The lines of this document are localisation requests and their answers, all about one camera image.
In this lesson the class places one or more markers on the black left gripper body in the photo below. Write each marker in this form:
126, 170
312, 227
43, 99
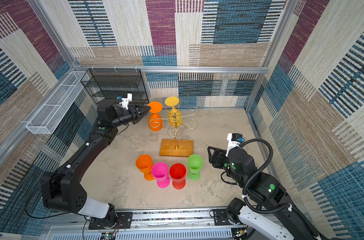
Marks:
135, 119

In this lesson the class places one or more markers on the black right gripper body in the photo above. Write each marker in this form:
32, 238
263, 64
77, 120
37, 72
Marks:
221, 161

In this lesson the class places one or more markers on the green plastic wine glass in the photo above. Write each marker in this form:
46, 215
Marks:
195, 164

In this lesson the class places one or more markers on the orange back wine glass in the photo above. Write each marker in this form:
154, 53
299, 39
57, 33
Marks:
155, 122

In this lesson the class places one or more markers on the orange wine glass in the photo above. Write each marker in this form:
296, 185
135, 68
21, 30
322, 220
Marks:
155, 122
144, 163

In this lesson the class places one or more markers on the yellow plastic wine glass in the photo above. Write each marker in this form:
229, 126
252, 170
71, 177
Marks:
174, 114

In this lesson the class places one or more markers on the red plastic wine glass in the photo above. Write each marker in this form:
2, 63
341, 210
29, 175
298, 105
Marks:
178, 174

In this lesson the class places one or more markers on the orange front wine glass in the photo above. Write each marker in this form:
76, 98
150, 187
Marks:
144, 163

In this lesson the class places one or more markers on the pink plastic wine glass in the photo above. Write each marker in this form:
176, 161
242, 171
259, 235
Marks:
160, 172

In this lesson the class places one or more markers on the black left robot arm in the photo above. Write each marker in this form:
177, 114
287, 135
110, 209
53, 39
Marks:
61, 189

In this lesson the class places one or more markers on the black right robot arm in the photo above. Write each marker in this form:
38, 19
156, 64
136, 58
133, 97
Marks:
265, 205

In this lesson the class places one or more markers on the black mesh shelf rack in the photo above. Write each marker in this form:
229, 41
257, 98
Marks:
111, 84

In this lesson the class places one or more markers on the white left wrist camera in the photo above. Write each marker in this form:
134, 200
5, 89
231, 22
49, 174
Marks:
124, 102

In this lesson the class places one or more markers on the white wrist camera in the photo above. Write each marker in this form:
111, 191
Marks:
234, 140
124, 102

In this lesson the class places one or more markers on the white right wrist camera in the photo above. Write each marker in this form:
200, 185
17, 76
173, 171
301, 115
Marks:
234, 140

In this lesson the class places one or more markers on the gold wire wine glass rack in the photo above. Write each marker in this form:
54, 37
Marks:
174, 147

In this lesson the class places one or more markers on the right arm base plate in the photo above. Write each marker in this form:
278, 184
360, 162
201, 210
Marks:
220, 217

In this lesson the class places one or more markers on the white wire mesh basket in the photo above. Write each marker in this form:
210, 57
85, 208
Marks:
46, 118

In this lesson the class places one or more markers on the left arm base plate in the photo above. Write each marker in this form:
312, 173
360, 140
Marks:
121, 220

